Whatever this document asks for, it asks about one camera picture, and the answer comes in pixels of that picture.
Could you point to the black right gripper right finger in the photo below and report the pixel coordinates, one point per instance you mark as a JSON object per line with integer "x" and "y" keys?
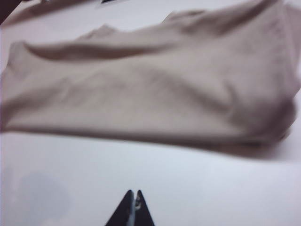
{"x": 144, "y": 214}

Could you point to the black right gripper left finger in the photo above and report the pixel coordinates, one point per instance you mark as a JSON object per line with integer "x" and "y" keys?
{"x": 121, "y": 214}

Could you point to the beige T-shirt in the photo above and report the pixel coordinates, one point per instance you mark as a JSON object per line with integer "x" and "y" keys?
{"x": 152, "y": 89}

